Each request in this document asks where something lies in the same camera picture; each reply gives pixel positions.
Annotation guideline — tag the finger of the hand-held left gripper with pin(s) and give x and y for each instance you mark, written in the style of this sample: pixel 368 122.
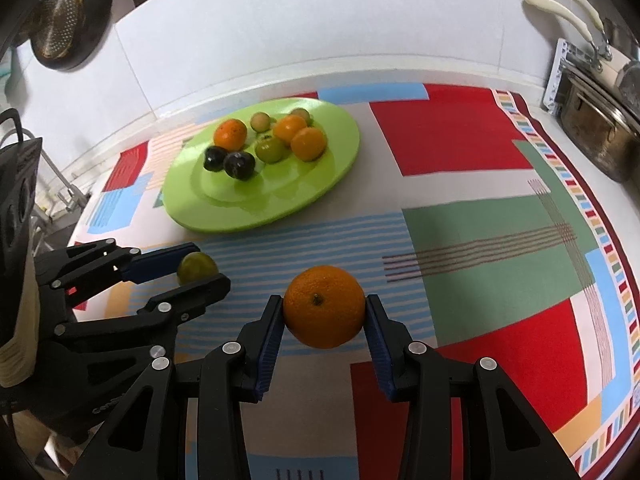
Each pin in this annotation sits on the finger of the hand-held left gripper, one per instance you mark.
pixel 155 262
pixel 200 295

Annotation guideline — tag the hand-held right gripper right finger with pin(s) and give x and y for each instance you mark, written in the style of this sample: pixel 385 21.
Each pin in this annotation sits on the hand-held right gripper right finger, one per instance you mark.
pixel 380 355

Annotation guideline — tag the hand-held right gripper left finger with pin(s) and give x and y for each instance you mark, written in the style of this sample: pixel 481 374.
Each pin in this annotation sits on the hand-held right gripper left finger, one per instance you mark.
pixel 270 350

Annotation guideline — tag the round green fruit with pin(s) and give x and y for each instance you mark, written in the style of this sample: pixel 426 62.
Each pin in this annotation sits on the round green fruit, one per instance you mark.
pixel 196 266

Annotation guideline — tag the large orange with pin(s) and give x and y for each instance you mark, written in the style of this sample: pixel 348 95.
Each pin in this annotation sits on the large orange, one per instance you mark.
pixel 325 310

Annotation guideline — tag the dark purple plum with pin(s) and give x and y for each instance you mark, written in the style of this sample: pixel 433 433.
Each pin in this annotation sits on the dark purple plum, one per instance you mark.
pixel 215 159
pixel 239 166

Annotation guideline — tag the green plate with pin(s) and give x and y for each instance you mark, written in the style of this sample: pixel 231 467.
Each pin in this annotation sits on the green plate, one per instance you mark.
pixel 300 185

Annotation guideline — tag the yellow-green fruit with dark stem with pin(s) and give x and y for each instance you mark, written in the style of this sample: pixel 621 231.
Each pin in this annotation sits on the yellow-green fruit with dark stem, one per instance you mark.
pixel 270 150

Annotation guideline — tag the tan fruit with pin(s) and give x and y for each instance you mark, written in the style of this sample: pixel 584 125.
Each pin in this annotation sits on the tan fruit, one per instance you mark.
pixel 301 114

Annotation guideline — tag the metal faucet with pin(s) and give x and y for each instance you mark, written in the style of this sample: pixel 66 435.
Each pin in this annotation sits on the metal faucet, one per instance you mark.
pixel 65 195

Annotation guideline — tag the small spotted orange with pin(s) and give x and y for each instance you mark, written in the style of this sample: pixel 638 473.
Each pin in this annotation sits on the small spotted orange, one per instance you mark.
pixel 230 134

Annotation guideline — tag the small brown fruit on plate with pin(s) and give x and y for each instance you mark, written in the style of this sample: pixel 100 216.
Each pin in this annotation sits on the small brown fruit on plate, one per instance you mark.
pixel 260 121

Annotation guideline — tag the colourful patchwork mat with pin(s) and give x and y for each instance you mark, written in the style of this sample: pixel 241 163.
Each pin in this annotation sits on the colourful patchwork mat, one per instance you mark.
pixel 450 130

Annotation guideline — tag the black frying pan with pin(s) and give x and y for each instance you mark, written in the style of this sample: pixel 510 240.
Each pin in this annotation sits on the black frying pan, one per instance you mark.
pixel 97 20

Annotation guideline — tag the brass perforated strainer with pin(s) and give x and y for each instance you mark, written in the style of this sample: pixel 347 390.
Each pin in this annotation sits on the brass perforated strainer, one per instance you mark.
pixel 60 15

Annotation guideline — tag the steel cooking pot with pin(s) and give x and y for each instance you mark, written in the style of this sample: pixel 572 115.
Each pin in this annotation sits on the steel cooking pot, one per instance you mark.
pixel 600 130

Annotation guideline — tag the white dish rack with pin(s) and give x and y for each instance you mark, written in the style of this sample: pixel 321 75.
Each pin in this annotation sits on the white dish rack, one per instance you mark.
pixel 557 75

